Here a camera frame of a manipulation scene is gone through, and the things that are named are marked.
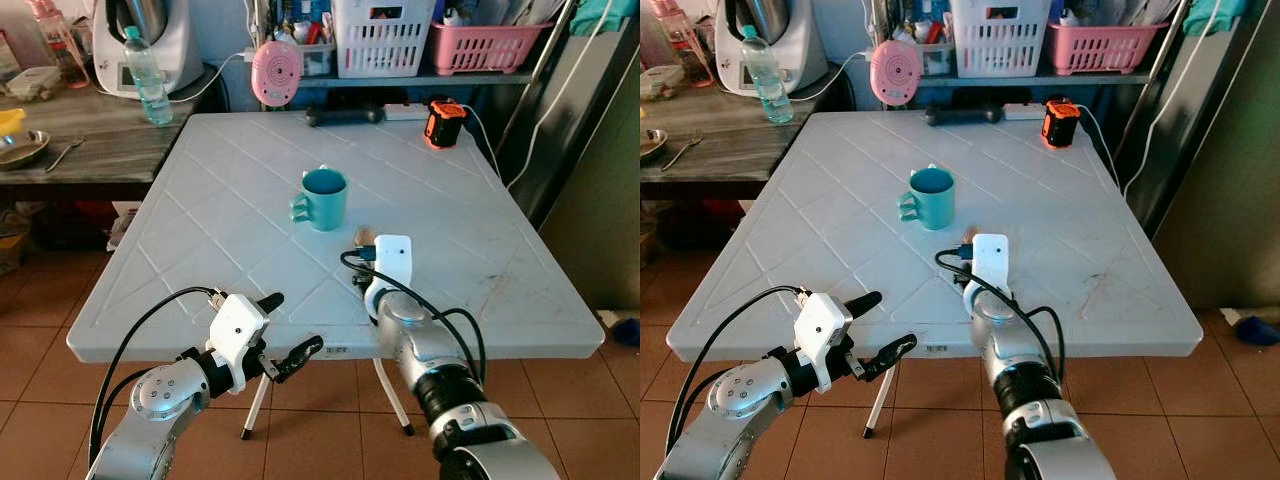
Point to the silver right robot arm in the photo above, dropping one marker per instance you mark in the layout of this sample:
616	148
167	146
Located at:
1010	345
420	345

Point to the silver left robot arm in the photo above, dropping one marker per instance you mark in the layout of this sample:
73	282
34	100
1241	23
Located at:
735	400
150	400

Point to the white plastic folding table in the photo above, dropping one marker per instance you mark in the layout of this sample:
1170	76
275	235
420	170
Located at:
220	220
1080	230

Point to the teal ceramic mug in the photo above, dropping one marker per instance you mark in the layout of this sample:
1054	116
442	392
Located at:
932	200
324	200

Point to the black bar-shaped device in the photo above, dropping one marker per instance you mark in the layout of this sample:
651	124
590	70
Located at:
345	116
963	115

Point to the dark wooden side table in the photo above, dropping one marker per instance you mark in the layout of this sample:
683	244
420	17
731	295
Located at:
110	140
740	140

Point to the blue object on floor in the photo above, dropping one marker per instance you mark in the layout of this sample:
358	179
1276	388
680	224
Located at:
1258	331
628	333

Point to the pink round speaker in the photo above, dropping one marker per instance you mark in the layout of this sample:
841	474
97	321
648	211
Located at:
895	72
275	72

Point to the white power strip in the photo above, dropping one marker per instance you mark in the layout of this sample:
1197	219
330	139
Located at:
405	112
1023	111

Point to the metal fork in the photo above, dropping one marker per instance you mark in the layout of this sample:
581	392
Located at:
682	150
63	154

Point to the clear plastic water bottle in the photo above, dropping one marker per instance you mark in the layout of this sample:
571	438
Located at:
148	85
767	85

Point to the orange black battery pack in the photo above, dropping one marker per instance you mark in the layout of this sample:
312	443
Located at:
445	125
1062	125

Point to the metal bowl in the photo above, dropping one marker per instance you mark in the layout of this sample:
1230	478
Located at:
22	148
652	143

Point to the white kitchen appliance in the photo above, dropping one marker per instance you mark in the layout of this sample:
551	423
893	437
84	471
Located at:
805	40
180	40

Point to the white plastic basket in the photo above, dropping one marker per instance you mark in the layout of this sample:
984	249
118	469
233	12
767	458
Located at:
1000	45
382	45

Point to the clear plastic food container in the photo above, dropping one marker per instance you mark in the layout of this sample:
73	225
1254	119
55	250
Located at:
32	82
660	82

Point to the pink drinking bottle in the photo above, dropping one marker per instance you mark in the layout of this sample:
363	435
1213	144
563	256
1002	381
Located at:
685	45
62	50

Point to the yellow plastic item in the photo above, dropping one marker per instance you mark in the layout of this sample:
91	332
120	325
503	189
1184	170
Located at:
10	122

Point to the pink plastic basket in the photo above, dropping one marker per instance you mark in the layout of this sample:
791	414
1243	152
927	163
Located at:
1100	50
485	50

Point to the teal cloth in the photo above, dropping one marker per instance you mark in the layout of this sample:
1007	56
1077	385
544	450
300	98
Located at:
1215	14
605	14

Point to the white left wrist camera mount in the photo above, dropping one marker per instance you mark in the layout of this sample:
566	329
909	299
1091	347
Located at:
822	330
233	335

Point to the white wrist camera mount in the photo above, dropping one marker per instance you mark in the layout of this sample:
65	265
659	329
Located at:
991	258
394	258
822	330
233	335

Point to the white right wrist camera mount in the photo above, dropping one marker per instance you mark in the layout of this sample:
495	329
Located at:
394	258
991	258

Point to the dark wall shelf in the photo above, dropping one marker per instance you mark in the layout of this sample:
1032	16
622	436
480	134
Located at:
1050	80

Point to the black metal frame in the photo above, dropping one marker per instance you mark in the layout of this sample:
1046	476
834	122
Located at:
590	110
1200	120

